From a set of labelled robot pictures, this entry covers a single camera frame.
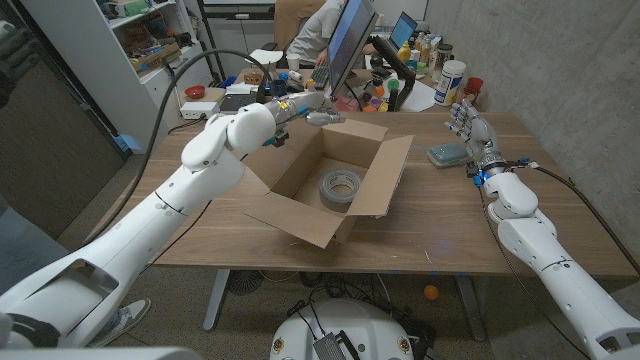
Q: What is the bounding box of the white canister with blue label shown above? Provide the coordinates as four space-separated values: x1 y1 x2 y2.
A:
433 60 467 107

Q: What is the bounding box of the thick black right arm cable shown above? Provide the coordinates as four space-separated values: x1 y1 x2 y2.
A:
519 159 640 277

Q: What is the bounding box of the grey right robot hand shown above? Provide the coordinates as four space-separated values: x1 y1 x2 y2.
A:
443 98 503 174

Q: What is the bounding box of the seated person in grey shirt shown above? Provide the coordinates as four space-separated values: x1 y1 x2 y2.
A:
285 0 346 67

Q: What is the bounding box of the open laptop with blue screen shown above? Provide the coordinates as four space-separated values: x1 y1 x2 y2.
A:
388 11 419 51

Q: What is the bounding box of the grey duct tape roll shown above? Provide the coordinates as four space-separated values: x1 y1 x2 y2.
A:
318 168 364 214

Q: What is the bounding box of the black keyboard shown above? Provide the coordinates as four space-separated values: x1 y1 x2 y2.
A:
309 64 331 91

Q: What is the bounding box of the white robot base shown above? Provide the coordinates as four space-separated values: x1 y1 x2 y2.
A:
269 298 416 360

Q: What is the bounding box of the white shelf unit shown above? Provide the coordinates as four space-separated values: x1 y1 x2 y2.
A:
19 0 216 155

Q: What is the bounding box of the white power box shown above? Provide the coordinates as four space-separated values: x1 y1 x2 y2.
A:
180 101 221 121

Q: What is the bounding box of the white round seat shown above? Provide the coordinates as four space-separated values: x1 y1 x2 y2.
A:
244 48 284 66

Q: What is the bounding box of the open brown cardboard box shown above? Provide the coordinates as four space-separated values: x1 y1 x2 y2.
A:
243 119 415 250

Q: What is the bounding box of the person in blue jeans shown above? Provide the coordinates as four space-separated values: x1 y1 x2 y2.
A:
87 298 151 349

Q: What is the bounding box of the black computer monitor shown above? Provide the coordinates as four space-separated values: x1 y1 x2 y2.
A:
327 0 380 99

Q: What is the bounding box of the brown chair backrest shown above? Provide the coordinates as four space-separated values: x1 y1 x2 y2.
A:
273 0 326 51

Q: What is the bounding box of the black laptop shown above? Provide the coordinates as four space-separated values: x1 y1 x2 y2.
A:
219 64 271 112

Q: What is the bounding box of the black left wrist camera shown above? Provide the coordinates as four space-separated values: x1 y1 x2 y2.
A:
262 128 291 149

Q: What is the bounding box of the white and grey glove device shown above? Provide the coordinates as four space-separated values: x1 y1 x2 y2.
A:
0 19 31 107

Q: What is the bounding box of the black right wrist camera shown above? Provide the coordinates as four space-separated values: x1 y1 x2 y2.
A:
467 162 487 188

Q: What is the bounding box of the cardboard box on shelf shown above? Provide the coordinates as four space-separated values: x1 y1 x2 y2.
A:
130 42 182 75

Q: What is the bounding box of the teal scrub sponge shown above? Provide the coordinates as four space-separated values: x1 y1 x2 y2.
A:
426 142 471 170

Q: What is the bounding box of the black round floor grille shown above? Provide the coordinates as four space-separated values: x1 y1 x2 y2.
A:
228 269 264 296

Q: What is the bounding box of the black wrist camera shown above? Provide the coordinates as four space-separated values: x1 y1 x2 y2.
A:
467 162 487 188
262 128 291 149

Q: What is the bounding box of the grey table leg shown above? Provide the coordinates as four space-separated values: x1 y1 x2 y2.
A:
202 269 232 332
454 274 487 342

